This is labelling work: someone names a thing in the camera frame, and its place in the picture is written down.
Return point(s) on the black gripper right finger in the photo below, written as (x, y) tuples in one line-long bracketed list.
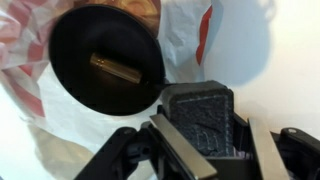
[(266, 156)]

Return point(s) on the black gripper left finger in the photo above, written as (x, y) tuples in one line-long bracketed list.
[(180, 146)]

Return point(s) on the black felt sponge block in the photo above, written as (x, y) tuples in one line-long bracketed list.
[(200, 116)]

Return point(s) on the brass metal cylinder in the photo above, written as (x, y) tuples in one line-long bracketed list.
[(116, 68)]

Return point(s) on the small black pan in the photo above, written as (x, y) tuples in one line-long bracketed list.
[(83, 83)]

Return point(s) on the white red plastic bag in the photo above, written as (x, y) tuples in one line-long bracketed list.
[(66, 126)]

